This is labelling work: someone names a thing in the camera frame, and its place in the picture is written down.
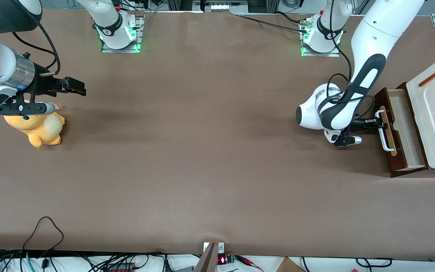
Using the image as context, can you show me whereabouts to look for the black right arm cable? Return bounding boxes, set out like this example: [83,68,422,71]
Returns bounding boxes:
[12,22,61,76]

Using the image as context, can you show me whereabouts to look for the wooden camera post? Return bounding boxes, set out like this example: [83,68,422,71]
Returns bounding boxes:
[194,243,218,272]

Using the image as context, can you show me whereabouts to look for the brown cardboard piece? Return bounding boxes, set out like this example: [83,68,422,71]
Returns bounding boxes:
[276,257,307,272]

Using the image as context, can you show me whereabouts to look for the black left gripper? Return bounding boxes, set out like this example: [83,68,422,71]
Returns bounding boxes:
[348,118,388,133]

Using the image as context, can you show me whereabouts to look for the black box with red parts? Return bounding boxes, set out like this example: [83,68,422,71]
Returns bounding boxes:
[105,262,137,272]

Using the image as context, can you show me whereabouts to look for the thin black table cable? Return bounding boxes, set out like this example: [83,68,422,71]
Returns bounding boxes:
[236,14,309,33]

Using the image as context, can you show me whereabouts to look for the red clip leads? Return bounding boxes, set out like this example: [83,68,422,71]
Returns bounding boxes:
[236,255,264,272]

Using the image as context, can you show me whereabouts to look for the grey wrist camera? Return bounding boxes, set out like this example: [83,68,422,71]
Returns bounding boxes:
[0,101,56,116]
[333,136,363,147]

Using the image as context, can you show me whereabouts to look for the black cable on white ledge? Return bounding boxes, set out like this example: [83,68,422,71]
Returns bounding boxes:
[355,257,394,268]

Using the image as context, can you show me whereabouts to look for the thick black base cable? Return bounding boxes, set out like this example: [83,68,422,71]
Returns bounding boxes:
[274,11,303,24]

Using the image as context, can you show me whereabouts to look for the looped black cable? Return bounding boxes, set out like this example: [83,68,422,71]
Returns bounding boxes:
[23,216,65,251]

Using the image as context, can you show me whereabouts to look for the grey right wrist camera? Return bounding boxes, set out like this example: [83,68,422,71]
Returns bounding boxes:
[0,101,56,116]

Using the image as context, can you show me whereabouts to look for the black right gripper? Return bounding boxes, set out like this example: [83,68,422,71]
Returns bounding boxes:
[31,65,87,104]

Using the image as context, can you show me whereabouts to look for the orange plush toy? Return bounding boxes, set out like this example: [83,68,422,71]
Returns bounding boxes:
[4,103,66,148]

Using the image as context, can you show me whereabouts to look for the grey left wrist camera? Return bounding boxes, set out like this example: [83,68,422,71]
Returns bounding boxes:
[333,136,363,147]

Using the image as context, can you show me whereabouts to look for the white drawer handle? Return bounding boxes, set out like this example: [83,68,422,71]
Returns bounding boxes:
[376,109,396,153]

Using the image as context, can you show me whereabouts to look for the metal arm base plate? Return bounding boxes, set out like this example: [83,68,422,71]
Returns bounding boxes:
[101,11,145,53]
[301,17,341,57]

